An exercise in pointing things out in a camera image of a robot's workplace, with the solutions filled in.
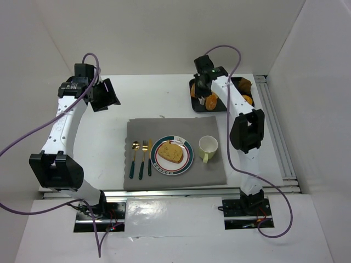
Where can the orange donut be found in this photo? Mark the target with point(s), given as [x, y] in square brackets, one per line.
[248, 99]

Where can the small orange bread roll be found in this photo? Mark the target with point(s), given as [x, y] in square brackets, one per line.
[211, 102]

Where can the black rectangular tray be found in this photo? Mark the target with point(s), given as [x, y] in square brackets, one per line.
[220, 106]

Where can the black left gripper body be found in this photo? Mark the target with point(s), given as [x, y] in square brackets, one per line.
[105, 93]

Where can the orange round bun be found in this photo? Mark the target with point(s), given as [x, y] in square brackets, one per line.
[192, 91]

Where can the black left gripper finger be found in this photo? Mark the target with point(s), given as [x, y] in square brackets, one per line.
[107, 90]
[103, 105]

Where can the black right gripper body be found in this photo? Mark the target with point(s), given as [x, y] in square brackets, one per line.
[201, 91]

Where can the toast bread slice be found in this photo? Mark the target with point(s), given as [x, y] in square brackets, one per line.
[171, 152]

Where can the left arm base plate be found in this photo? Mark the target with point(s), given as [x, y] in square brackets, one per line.
[112, 220]

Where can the aluminium rail frame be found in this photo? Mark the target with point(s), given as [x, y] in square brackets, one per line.
[99, 146]

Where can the gold spoon green handle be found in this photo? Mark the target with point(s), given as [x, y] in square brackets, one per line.
[135, 148]

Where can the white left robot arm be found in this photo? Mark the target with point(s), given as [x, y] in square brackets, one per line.
[54, 167]

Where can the gold knife green handle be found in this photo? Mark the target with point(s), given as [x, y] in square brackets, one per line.
[149, 160]

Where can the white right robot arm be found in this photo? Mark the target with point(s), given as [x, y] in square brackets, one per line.
[245, 129]

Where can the gold fork green handle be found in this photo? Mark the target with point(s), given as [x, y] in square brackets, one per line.
[144, 151]

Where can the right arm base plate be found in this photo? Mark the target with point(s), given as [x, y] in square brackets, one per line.
[237, 218]

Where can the metal tongs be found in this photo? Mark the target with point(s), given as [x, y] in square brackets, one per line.
[202, 101]

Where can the grey cloth placemat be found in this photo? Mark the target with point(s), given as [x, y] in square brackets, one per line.
[190, 129]

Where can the light green mug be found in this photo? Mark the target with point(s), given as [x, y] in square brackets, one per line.
[208, 147]

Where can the white plate green red rim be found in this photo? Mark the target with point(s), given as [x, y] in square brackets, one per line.
[166, 167]

